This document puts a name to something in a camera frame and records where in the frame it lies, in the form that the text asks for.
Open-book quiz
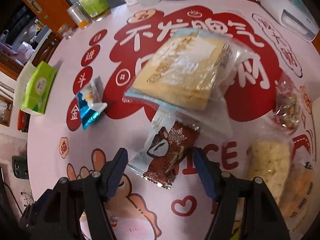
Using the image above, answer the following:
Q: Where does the yellow puff snack bag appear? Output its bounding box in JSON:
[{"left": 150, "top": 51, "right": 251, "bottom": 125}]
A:
[{"left": 246, "top": 140, "right": 291, "bottom": 203}]

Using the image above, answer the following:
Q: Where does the brown chocolate snack packet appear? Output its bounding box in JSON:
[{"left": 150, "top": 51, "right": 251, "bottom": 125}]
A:
[{"left": 129, "top": 108, "right": 201, "bottom": 189}]

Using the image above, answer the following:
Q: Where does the mixed nuts packet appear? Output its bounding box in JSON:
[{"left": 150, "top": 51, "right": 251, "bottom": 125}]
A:
[{"left": 268, "top": 73, "right": 302, "bottom": 135}]

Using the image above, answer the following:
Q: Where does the blue snack packet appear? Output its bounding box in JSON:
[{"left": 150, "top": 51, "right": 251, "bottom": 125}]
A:
[{"left": 76, "top": 77, "right": 107, "bottom": 130}]

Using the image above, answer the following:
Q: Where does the toast bread packet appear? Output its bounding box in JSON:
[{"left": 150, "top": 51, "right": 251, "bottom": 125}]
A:
[{"left": 123, "top": 28, "right": 256, "bottom": 138}]

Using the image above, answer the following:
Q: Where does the egg yolk pastry bag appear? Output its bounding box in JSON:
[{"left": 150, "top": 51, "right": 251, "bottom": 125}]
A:
[{"left": 279, "top": 161, "right": 314, "bottom": 233}]

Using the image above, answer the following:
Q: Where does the green tissue box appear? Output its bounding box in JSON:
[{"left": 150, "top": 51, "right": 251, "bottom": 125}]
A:
[{"left": 13, "top": 61, "right": 57, "bottom": 115}]

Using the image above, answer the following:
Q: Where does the small glass cup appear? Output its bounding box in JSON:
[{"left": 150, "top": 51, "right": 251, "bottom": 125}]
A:
[{"left": 57, "top": 23, "right": 74, "bottom": 40}]

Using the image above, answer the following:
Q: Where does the small orange-bottom jar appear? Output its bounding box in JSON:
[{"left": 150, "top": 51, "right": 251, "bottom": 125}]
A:
[{"left": 67, "top": 2, "right": 92, "bottom": 29}]

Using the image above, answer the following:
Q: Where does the clear bottle green label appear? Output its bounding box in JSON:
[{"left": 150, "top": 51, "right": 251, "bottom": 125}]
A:
[{"left": 78, "top": 0, "right": 111, "bottom": 22}]

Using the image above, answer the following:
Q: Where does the white countertop sterilizer cabinet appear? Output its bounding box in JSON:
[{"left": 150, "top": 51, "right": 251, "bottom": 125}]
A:
[{"left": 256, "top": 0, "right": 319, "bottom": 42}]

